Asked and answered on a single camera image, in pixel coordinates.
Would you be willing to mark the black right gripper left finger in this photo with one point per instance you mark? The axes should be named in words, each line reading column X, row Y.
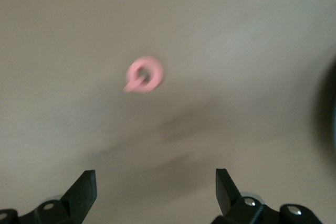
column 84, row 190

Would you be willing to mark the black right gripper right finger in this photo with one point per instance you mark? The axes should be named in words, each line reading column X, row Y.
column 225, row 195

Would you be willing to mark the pink foam letter Q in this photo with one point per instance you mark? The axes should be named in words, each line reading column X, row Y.
column 157, row 72

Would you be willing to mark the brown table mat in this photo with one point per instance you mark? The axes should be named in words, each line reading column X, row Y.
column 78, row 37

